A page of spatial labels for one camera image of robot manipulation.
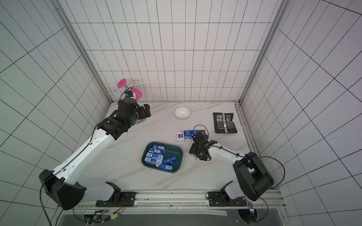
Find chrome cup holder stand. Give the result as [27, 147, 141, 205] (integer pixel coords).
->
[109, 79, 148, 125]

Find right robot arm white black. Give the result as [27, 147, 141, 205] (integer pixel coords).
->
[189, 132, 274, 201]

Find blue tissue pack second row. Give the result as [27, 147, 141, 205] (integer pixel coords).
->
[190, 154, 198, 160]

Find pink cup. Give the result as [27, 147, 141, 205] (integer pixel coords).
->
[132, 87, 142, 100]
[117, 79, 127, 88]

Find teal storage tray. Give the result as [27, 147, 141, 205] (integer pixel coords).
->
[141, 142, 183, 173]

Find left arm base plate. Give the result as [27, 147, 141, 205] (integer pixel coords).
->
[95, 192, 136, 208]

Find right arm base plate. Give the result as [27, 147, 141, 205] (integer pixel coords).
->
[206, 191, 248, 207]

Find light blue tissue pack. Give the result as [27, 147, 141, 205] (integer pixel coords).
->
[155, 154, 164, 168]

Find pink cup upper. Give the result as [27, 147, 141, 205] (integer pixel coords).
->
[117, 79, 127, 88]

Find blue tissue pack front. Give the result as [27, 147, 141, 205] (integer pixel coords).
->
[159, 164, 173, 171]

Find pink cup lower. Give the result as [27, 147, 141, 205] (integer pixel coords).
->
[132, 87, 142, 100]

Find white bowl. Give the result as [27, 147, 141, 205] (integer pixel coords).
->
[174, 107, 190, 119]

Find blue red pocket tissue pack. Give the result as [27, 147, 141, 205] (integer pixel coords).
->
[199, 130, 209, 139]

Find black snack bag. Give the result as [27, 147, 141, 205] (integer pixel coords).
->
[213, 113, 237, 134]

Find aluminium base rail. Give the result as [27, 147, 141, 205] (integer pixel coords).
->
[57, 190, 286, 217]

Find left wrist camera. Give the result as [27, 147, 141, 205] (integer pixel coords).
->
[124, 89, 134, 98]

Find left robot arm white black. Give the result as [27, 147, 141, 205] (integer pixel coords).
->
[39, 98, 151, 211]

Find dark blue Tempo tissue pack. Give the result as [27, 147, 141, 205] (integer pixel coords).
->
[164, 155, 177, 165]

